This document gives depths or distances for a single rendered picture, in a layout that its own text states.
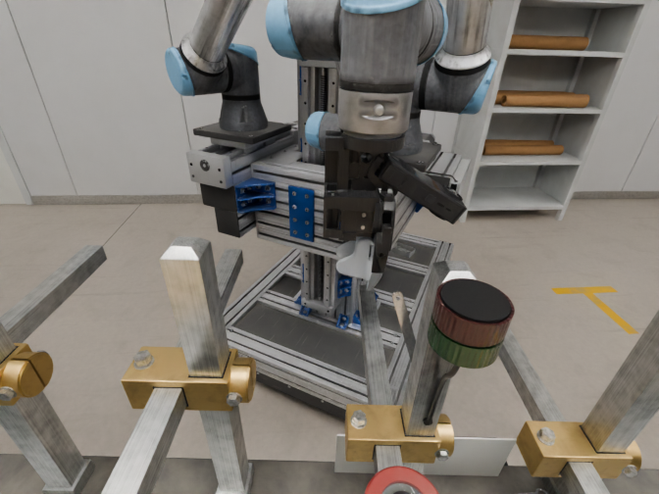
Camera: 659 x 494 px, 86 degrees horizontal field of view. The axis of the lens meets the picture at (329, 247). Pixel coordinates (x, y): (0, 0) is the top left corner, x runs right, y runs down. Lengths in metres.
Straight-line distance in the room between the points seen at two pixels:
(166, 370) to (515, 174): 3.49
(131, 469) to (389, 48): 0.43
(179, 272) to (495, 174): 3.39
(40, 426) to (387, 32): 0.61
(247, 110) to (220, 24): 0.28
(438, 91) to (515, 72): 2.53
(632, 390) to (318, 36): 0.55
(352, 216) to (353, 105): 0.12
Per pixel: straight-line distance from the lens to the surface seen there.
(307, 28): 0.50
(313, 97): 1.14
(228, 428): 0.50
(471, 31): 0.85
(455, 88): 0.89
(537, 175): 3.80
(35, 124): 3.60
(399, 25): 0.36
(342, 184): 0.40
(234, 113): 1.15
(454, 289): 0.32
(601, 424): 0.61
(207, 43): 1.00
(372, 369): 0.57
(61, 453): 0.68
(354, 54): 0.36
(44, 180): 3.76
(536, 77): 3.52
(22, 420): 0.61
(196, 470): 0.69
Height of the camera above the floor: 1.29
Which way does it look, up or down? 31 degrees down
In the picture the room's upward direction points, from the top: 2 degrees clockwise
